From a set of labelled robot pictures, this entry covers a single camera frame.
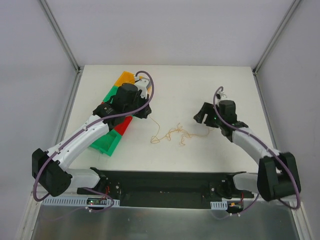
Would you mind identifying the yellow orange wires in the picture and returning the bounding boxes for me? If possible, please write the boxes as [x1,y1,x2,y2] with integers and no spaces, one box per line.
[148,116,212,147]

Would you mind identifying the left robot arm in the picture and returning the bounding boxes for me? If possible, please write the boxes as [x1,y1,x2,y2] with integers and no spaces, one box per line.
[31,79,151,197]

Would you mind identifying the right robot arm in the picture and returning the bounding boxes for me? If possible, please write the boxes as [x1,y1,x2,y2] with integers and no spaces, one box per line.
[193,100,301,202]

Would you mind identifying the orange plastic bin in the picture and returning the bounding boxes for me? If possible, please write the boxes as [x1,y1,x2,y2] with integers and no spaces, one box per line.
[114,71,152,92]

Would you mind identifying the upper green plastic bin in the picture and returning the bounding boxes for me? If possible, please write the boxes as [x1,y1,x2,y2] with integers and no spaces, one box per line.
[102,85,119,103]

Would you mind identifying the green plastic bin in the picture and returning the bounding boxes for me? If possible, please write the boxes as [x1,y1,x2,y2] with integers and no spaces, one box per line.
[89,130,122,157]
[102,85,119,103]

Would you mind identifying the red plastic bin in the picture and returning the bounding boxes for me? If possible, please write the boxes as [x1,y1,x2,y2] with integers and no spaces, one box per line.
[101,102,133,136]

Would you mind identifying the lower green plastic bin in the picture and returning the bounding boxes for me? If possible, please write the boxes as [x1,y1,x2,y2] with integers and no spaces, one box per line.
[89,130,122,157]

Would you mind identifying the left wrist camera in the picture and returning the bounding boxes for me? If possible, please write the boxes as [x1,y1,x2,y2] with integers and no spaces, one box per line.
[134,76,152,99]

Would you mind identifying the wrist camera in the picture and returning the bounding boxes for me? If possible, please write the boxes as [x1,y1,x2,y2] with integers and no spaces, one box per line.
[216,91,228,101]
[134,76,152,99]

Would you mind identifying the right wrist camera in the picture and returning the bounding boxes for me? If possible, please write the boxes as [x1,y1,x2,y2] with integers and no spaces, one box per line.
[216,91,228,101]

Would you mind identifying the right aluminium frame post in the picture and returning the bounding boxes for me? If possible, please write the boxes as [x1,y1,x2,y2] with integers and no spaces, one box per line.
[252,0,303,76]

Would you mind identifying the aluminium frame post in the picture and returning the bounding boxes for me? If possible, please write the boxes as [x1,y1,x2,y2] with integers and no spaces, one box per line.
[38,0,85,73]
[252,0,303,76]

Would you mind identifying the left aluminium frame post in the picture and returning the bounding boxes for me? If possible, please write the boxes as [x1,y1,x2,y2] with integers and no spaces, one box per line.
[38,0,85,73]

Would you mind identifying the right white cable duct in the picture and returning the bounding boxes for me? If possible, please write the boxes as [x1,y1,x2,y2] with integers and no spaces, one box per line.
[210,200,228,211]

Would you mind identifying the white cable duct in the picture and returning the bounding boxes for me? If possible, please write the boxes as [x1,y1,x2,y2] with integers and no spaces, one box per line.
[42,196,120,208]
[210,200,228,211]

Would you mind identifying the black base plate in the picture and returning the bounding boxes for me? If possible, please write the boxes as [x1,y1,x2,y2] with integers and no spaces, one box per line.
[76,167,258,210]

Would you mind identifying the left white cable duct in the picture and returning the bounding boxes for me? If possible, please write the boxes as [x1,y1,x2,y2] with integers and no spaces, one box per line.
[42,196,120,208]

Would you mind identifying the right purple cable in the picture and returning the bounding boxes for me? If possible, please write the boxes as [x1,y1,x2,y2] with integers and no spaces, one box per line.
[212,86,301,220]

